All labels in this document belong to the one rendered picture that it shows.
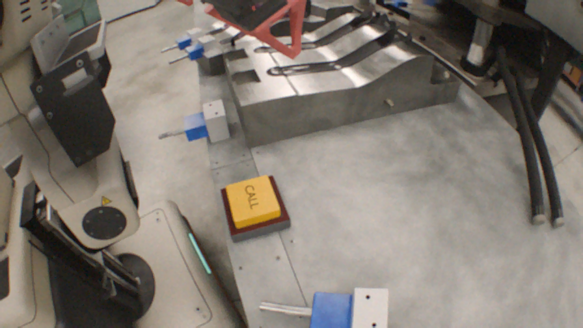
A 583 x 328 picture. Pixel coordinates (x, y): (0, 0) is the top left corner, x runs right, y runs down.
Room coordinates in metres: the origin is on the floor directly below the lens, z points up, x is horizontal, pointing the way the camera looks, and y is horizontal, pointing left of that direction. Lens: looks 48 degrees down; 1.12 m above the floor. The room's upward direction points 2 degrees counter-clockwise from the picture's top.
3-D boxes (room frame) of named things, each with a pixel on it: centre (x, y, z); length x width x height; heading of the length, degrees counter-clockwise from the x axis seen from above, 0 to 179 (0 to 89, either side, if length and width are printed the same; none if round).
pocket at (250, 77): (0.41, 0.08, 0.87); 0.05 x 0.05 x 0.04; 18
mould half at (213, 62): (0.84, 0.06, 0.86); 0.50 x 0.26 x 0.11; 125
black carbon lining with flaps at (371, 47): (0.53, -0.11, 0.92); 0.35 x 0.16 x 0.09; 108
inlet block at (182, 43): (0.72, 0.31, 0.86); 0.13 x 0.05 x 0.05; 125
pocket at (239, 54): (0.52, 0.11, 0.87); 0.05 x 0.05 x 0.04; 18
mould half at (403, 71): (0.53, -0.13, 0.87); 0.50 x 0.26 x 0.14; 108
